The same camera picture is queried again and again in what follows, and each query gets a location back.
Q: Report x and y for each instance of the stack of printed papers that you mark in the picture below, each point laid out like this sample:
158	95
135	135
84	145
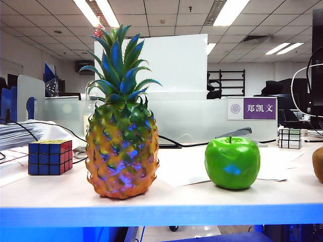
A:
12	136

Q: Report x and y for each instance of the large white paper sheet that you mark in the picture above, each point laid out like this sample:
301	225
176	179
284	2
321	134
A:
181	166

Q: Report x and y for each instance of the blue triangular board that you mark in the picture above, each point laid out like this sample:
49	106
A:
48	73

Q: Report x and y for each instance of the twin ceiling light strips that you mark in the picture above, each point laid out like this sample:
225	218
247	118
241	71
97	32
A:
283	48

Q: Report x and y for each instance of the plastic pineapple with green crown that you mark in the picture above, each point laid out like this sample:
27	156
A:
121	164

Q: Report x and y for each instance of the blue file holder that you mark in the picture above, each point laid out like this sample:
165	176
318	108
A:
11	100

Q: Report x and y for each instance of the white partition board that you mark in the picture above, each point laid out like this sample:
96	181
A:
176	65

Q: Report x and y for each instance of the silver mirror cube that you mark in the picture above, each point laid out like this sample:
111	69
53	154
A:
290	138

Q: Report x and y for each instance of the pile of white paper sheets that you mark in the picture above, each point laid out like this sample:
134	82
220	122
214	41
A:
272	161

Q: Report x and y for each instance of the black ceiling air unit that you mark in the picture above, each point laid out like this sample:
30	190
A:
84	65

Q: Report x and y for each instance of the grey stapler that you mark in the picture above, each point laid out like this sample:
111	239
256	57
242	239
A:
242	131

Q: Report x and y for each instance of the black wall rack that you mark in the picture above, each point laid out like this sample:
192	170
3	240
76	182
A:
243	83

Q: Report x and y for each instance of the purple and white name plate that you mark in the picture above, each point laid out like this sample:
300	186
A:
260	108

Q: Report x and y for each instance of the wide ceiling light panel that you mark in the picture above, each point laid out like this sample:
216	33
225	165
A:
230	12

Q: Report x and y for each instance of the red knot ornament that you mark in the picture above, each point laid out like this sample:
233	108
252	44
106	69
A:
99	31

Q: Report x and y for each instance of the clear bottle with label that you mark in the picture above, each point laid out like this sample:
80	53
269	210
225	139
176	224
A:
87	121

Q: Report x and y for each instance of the coloured Rubik's cube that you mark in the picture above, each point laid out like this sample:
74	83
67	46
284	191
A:
49	158

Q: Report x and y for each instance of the brown kiwi fruit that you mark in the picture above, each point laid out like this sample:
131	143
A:
318	165

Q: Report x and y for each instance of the long ceiling light strip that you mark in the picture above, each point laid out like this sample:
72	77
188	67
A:
108	13
87	12

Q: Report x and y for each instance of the glossy green apple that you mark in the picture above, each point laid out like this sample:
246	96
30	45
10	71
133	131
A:
232	164

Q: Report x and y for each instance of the dark chairs and monitors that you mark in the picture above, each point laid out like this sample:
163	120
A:
282	87

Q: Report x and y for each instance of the black office chair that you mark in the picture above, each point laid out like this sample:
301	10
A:
213	94

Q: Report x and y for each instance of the black upright column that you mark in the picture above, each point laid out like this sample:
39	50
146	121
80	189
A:
318	75

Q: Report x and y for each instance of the frosted glass desk partition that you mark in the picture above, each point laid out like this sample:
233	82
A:
191	118

